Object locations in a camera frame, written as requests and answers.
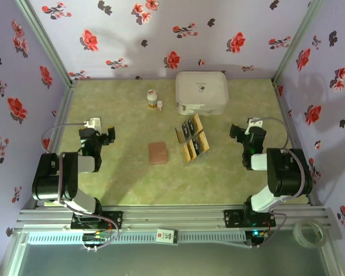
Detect lavender right arm cable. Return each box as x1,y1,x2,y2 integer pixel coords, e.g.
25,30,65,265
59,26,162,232
248,116,308,250

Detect lavender left arm cable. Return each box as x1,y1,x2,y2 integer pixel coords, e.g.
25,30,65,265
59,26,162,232
41,122,121,253

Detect lavender arm cable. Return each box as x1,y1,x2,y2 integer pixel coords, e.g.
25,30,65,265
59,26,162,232
248,116,308,250
41,122,121,253

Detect small circuit board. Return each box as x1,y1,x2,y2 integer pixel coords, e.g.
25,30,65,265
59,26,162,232
82,232,112,242
248,228,268,241

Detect white square medicine case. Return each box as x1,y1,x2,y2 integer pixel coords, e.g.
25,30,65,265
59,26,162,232
175,71,229,116

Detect aluminium corner post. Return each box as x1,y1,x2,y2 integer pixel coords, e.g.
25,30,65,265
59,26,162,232
271,0,325,84
16,0,78,87

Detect pink leather card holder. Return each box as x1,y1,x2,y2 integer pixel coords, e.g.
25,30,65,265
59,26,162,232
148,142,169,166

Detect white slotted cable duct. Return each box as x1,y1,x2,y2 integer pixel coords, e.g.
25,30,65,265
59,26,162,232
27,231,247,245

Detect aluminium side rail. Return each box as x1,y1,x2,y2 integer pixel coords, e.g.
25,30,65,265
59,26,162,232
271,79,323,207
18,79,79,212

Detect aluminium lower frame bar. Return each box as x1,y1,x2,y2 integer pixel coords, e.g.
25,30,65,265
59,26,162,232
0,232,28,276
321,240,345,276

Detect white pill bottle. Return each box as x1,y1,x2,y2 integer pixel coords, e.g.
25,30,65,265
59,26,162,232
147,89,158,109

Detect clear tape roll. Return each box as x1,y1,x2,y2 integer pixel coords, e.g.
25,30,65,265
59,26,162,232
293,220,326,248

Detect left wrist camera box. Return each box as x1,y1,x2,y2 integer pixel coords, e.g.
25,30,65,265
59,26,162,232
84,117,102,129

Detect tray of black cards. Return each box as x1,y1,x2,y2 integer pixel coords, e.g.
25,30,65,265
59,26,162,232
181,118,197,139

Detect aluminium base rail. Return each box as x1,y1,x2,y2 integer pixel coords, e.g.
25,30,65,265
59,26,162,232
13,204,343,241

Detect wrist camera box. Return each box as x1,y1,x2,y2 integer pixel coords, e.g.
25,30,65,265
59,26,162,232
84,117,102,129
246,117,264,129

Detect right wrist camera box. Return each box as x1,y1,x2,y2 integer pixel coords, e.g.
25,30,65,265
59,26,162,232
246,117,264,129

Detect white label tag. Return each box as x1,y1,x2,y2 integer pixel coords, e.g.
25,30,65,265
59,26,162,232
155,228,179,245

